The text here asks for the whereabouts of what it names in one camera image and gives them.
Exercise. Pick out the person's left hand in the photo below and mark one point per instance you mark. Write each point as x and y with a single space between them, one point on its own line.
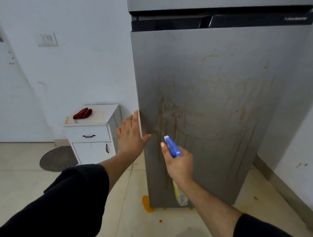
129 141

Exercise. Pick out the person's right hand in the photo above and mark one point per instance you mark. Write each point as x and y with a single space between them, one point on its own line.
181 167

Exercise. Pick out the person's right thumb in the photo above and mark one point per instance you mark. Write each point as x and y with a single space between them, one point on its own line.
165 151

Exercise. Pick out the person's left middle finger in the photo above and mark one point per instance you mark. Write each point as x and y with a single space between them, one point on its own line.
128 123

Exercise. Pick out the person's left little finger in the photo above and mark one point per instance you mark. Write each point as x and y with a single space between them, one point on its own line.
118 133

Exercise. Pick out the person's left thumb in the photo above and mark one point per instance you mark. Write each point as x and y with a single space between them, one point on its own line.
146 139

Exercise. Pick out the blue-headed clear spray bottle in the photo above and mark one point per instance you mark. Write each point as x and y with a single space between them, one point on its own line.
173 147

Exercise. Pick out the person's left forearm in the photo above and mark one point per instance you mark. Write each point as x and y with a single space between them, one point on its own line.
117 168

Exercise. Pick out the person's right forearm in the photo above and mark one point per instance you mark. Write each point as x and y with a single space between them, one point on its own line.
210 207

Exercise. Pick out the small white cabinet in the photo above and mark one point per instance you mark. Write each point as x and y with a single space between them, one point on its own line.
93 136

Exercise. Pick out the red folded cloth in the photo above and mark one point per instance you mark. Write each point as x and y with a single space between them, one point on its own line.
82 113

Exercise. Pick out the round grey floor mat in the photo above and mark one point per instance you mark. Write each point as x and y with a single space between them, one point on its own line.
57 160

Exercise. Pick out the grey stained refrigerator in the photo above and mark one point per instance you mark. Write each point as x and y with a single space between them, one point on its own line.
215 97

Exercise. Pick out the white wall switch plate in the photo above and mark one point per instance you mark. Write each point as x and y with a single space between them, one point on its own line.
47 39

